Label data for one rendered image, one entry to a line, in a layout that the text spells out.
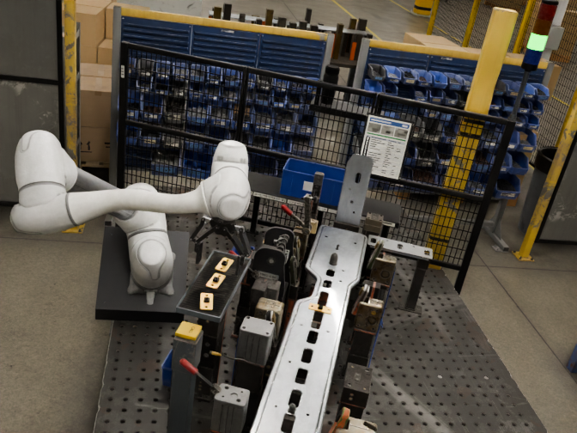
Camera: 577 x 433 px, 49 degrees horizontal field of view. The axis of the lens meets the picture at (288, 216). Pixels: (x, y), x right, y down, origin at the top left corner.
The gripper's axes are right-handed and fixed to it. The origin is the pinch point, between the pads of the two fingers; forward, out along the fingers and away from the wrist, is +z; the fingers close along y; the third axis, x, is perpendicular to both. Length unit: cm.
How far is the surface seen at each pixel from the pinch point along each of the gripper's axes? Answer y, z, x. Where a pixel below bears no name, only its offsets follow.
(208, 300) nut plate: 2.3, 5.3, -12.5
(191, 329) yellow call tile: 3.1, 6.4, -26.3
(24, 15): -193, -21, 168
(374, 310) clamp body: 51, 20, 30
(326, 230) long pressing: 20, 22, 85
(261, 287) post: 12.0, 12.6, 13.1
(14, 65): -200, 10, 166
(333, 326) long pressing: 38.7, 22.4, 16.7
